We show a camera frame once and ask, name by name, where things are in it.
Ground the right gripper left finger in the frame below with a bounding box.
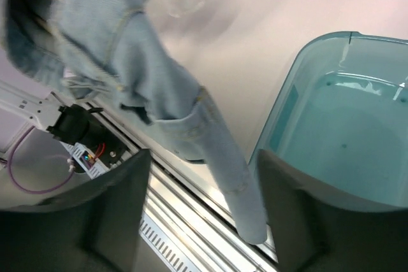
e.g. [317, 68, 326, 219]
[1, 149, 151, 271]

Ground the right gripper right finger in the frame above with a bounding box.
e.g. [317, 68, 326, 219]
[257, 150, 407, 271]

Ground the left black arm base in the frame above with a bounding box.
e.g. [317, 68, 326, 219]
[79, 126, 130, 169]

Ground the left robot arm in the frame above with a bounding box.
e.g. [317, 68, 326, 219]
[1, 81, 105, 148]

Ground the teal plastic bin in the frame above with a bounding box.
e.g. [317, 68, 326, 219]
[250, 31, 407, 211]

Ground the aluminium mounting rail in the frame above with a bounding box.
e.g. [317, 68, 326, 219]
[84, 101, 277, 271]

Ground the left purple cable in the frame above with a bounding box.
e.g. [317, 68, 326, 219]
[8, 125, 77, 195]

